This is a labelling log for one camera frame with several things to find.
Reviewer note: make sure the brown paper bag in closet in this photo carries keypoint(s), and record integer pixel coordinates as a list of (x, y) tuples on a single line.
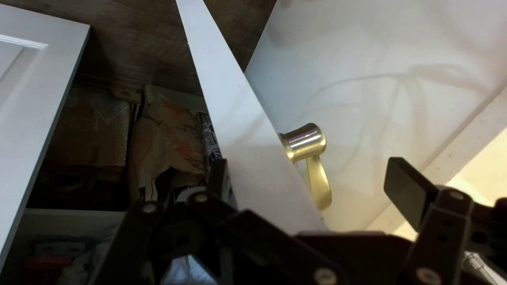
[(166, 136)]

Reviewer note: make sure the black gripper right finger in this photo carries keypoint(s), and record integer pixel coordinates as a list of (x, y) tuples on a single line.
[(450, 224)]

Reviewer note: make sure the white door panel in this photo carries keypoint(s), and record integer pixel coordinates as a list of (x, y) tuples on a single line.
[(40, 56), (423, 80)]

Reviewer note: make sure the silver door lever handle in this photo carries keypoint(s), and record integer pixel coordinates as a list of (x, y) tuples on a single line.
[(306, 145)]

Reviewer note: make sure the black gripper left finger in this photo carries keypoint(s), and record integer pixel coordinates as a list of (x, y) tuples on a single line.
[(152, 237)]

